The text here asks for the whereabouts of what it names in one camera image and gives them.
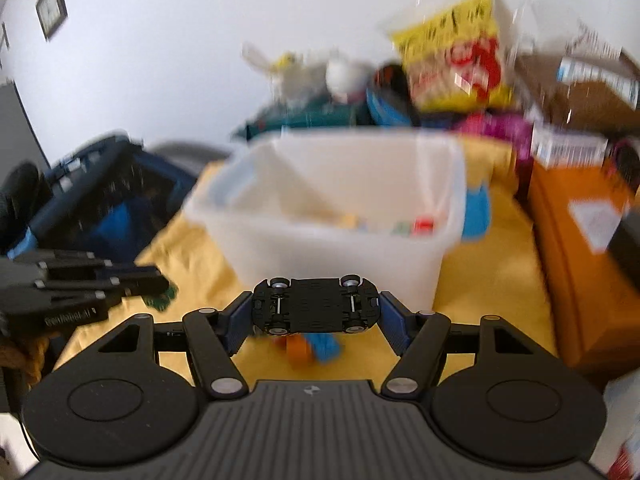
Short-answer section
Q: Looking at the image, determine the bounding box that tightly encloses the black and red toy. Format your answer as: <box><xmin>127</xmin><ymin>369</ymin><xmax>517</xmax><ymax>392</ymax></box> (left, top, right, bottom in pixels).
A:
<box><xmin>367</xmin><ymin>62</ymin><xmax>421</xmax><ymax>126</ymax></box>

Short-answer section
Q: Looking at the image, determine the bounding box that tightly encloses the purple roller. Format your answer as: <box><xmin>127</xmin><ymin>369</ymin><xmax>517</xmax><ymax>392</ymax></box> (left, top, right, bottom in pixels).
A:
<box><xmin>452</xmin><ymin>110</ymin><xmax>533</xmax><ymax>176</ymax></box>

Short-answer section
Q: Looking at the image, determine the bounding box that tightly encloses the orange cardboard box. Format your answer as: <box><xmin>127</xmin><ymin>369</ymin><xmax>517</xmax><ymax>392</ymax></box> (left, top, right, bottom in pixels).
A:
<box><xmin>527</xmin><ymin>160</ymin><xmax>640</xmax><ymax>376</ymax></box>

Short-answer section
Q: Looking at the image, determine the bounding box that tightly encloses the yellow snack bag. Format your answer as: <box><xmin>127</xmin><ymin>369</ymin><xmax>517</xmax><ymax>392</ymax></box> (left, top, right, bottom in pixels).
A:
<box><xmin>390</xmin><ymin>0</ymin><xmax>513</xmax><ymax>111</ymax></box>

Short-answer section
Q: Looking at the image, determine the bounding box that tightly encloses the white pouch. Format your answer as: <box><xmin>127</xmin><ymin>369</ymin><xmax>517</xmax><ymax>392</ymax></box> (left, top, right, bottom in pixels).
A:
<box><xmin>605</xmin><ymin>375</ymin><xmax>640</xmax><ymax>480</ymax></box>

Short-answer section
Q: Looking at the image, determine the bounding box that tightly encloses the brown wrapped package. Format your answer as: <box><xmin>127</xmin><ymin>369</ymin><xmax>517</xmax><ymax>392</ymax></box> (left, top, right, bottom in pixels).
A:
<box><xmin>515</xmin><ymin>50</ymin><xmax>640</xmax><ymax>136</ymax></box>

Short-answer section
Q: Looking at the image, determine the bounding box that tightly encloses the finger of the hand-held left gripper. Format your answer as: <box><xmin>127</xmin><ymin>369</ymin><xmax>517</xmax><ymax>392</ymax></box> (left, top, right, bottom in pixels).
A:
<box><xmin>10</xmin><ymin>249</ymin><xmax>117</xmax><ymax>275</ymax></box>
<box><xmin>92</xmin><ymin>264</ymin><xmax>171</xmax><ymax>307</ymax></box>

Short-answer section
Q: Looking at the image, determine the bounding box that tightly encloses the black and green toy car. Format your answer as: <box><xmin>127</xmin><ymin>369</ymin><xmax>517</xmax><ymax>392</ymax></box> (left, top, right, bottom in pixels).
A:
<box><xmin>250</xmin><ymin>274</ymin><xmax>382</xmax><ymax>336</ymax></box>

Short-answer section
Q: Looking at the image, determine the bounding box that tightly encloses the teal package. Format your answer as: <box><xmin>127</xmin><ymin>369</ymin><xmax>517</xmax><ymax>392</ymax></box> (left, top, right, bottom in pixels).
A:
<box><xmin>232</xmin><ymin>105</ymin><xmax>371</xmax><ymax>138</ymax></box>

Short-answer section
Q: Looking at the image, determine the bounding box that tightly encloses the white plastic storage bin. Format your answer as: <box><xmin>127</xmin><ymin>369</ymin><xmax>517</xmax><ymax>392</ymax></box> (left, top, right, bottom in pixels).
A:
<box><xmin>182</xmin><ymin>130</ymin><xmax>468</xmax><ymax>313</ymax></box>

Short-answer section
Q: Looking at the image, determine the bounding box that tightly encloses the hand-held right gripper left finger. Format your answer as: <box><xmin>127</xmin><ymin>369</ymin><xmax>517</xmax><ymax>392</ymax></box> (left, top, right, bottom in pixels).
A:
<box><xmin>54</xmin><ymin>290</ymin><xmax>255</xmax><ymax>402</ymax></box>

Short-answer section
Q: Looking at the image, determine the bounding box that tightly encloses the green dinosaur figure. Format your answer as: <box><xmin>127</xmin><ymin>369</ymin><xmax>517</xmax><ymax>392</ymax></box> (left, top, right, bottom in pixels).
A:
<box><xmin>142</xmin><ymin>282</ymin><xmax>180</xmax><ymax>313</ymax></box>

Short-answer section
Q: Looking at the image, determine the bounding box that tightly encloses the white and blue small box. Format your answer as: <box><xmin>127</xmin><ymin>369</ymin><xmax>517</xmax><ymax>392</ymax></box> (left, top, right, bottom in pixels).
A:
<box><xmin>530</xmin><ymin>125</ymin><xmax>608</xmax><ymax>168</ymax></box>

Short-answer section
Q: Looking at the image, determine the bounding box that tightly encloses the white plush toy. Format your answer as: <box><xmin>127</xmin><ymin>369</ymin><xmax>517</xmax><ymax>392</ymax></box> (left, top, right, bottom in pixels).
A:
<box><xmin>242</xmin><ymin>42</ymin><xmax>341</xmax><ymax>106</ymax></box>

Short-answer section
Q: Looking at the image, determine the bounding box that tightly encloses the mustard knit cloth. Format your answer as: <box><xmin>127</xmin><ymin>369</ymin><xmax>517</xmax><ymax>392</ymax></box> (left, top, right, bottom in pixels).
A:
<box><xmin>0</xmin><ymin>335</ymin><xmax>51</xmax><ymax>388</ymax></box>

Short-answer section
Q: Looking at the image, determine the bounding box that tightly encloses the yellow blanket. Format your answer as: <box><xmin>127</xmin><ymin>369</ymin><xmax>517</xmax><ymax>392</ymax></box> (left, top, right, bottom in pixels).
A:
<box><xmin>65</xmin><ymin>137</ymin><xmax>558</xmax><ymax>386</ymax></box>

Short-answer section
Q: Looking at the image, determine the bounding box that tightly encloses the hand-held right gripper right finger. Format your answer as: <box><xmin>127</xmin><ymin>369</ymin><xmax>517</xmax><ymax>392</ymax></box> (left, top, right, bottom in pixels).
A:
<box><xmin>379</xmin><ymin>290</ymin><xmax>562</xmax><ymax>402</ymax></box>

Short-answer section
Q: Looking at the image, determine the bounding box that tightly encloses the white ball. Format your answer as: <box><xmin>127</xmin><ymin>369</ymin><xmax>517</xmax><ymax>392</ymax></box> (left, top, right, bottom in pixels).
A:
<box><xmin>325</xmin><ymin>57</ymin><xmax>373</xmax><ymax>101</ymax></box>

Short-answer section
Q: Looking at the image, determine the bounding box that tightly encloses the orange building brick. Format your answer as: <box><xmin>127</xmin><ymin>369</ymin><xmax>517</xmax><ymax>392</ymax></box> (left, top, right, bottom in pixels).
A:
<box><xmin>285</xmin><ymin>335</ymin><xmax>316</xmax><ymax>363</ymax></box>

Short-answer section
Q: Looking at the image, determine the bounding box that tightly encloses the blue studded building brick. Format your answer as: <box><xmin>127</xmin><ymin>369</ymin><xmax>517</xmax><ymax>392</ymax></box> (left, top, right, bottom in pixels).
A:
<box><xmin>310</xmin><ymin>334</ymin><xmax>346</xmax><ymax>361</ymax></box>

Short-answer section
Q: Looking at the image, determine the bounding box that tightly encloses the black rectangular block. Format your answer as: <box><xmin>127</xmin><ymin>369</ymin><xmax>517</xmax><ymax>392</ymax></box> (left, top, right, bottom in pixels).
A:
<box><xmin>607</xmin><ymin>205</ymin><xmax>640</xmax><ymax>281</ymax></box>

